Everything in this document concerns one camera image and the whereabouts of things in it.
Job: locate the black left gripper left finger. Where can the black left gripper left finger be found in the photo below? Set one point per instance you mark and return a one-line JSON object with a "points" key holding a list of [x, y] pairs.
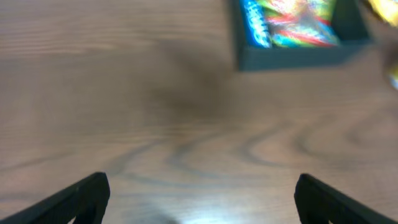
{"points": [[83, 202]]}

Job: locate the yellow sunflower seed bag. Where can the yellow sunflower seed bag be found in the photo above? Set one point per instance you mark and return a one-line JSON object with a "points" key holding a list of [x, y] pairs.
{"points": [[386, 10]]}

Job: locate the blue Oreo cookie pack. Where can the blue Oreo cookie pack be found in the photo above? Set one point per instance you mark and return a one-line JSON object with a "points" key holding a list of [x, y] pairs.
{"points": [[257, 31]]}

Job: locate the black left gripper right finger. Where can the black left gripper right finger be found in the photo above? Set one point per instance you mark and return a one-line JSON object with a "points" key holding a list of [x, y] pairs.
{"points": [[319, 203]]}

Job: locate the colourful Haribo gummy bag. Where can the colourful Haribo gummy bag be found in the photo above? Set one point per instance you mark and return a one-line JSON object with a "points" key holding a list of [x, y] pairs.
{"points": [[300, 23]]}

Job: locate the black open gift box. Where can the black open gift box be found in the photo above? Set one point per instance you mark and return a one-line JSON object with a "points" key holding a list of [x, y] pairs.
{"points": [[347, 23]]}

